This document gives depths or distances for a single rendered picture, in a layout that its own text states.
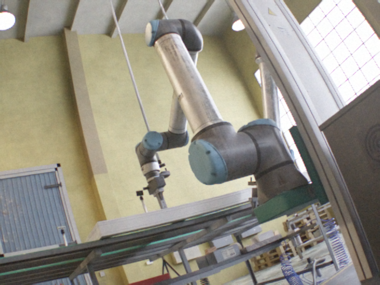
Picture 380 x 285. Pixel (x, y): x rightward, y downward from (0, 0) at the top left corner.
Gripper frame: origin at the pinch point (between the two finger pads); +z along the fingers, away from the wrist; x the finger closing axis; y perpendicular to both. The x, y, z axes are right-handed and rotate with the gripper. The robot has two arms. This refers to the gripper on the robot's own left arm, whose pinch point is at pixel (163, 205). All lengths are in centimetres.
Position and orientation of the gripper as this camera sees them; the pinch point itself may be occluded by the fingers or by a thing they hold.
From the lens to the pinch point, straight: 180.0
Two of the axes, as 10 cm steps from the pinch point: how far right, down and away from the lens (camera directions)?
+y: -8.3, 1.2, -5.5
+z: 3.4, 8.8, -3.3
